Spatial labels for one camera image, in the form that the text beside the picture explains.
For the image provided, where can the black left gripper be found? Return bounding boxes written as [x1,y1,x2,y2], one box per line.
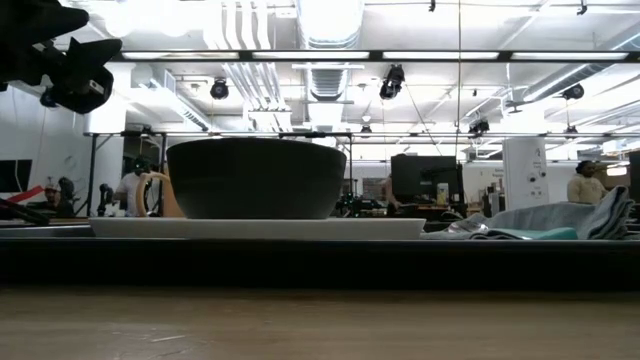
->
[0,0,124,116]

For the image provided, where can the orange mug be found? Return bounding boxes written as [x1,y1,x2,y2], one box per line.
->
[135,170,187,219]

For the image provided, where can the black bowl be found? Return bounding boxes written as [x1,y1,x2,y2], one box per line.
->
[165,137,348,221]

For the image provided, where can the white round plate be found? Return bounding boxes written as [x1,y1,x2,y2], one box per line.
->
[88,215,428,241]

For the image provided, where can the spoon with plain teal handle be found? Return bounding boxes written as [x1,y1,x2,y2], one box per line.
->
[446,218,580,242]

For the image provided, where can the grey cloth napkin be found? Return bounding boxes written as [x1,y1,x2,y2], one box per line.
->
[421,185,636,242]

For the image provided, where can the person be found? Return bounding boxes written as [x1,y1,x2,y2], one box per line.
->
[42,177,77,219]
[565,159,610,206]
[113,157,151,218]

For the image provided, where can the red strip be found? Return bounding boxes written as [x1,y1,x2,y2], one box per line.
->
[9,183,47,204]

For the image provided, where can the black slanted bar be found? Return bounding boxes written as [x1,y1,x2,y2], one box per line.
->
[0,196,52,225]

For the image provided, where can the black computer monitor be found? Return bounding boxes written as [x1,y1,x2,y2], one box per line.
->
[390,154,464,207]

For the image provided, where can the white round pillar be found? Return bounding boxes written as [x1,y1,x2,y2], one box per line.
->
[501,135,551,211]

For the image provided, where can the black wall screen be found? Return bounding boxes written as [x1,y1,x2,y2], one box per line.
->
[0,158,34,194]

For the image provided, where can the thin black hanging cable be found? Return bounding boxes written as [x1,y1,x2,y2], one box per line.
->
[456,0,462,161]

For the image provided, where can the black aluminium rig frame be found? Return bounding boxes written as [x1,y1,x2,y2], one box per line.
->
[107,48,640,64]

